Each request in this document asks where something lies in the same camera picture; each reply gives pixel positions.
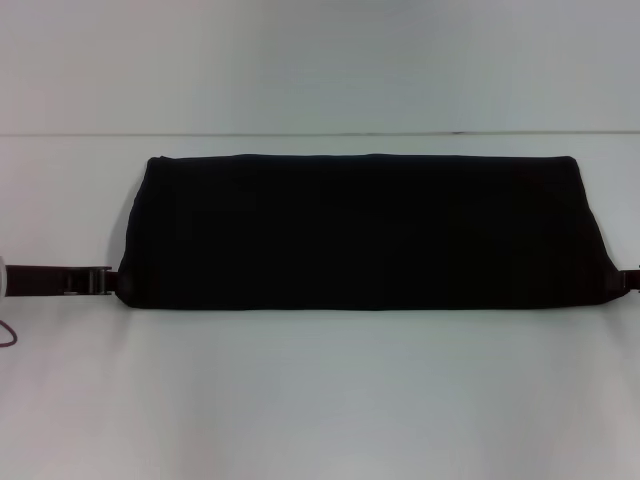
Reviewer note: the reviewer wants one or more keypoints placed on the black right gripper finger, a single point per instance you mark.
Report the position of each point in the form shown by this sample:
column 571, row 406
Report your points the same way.
column 631, row 280

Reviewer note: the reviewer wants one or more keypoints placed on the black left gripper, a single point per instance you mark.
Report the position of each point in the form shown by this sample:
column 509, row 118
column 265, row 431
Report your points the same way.
column 35, row 280

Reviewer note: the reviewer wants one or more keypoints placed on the black shirt with FREE print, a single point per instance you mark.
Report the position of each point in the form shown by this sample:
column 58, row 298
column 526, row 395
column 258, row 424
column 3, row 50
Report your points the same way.
column 370, row 230

